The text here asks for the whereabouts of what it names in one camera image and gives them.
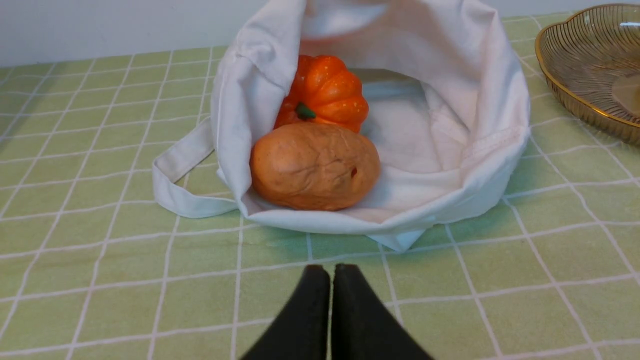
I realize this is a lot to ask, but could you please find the brown toy potato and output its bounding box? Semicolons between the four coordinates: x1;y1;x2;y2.
249;122;381;211

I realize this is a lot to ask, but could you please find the orange toy pumpkin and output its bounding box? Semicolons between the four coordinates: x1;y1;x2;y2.
273;54;370;133

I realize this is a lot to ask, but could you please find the green checkered tablecloth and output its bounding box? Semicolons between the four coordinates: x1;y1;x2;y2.
0;13;640;360

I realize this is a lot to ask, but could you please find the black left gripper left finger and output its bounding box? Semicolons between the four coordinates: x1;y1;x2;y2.
241;264;330;360

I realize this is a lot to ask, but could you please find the white cloth bag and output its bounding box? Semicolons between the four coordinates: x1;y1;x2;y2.
151;0;530;252

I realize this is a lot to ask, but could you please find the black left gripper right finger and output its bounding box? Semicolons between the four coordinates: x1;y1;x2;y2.
331;263;433;360

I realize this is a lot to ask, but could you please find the gold-rimmed glass plate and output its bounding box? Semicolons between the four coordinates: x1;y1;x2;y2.
534;3;640;146

